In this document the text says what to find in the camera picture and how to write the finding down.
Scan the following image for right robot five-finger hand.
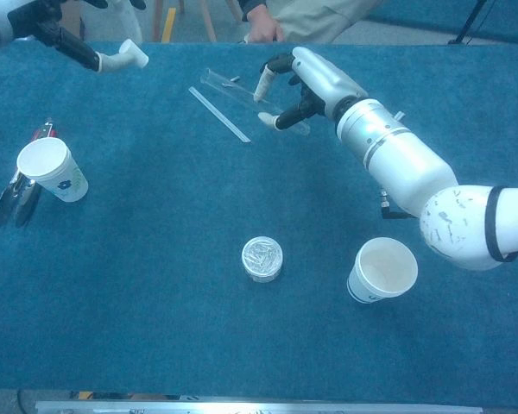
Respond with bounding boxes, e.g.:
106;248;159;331
253;46;369;131

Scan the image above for bystander's bare hand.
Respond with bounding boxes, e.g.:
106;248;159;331
246;6;285;43

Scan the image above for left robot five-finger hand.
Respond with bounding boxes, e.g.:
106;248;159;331
6;0;150;73

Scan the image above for clear glass test tube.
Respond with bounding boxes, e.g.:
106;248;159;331
200;67;312;137

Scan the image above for person in beige clothes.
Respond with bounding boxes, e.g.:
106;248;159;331
241;0;383;44

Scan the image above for clear thin glass rod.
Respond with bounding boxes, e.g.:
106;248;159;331
188;85;252;144

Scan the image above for paper cup with blue flower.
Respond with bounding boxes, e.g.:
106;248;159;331
16;137;90;203

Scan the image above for black tripod stand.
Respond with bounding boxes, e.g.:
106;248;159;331
447;0;489;45

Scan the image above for round clear box of clips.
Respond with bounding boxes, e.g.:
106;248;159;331
241;235;283;285

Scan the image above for paper cup with dark stripe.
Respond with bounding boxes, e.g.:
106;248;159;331
347;236;419;304

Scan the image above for teal table cloth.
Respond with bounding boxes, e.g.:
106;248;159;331
0;41;518;409

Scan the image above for red-handled metal tongs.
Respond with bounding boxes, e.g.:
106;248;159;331
0;118;60;229

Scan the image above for aluminium frame rail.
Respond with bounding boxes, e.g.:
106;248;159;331
35;399;483;414

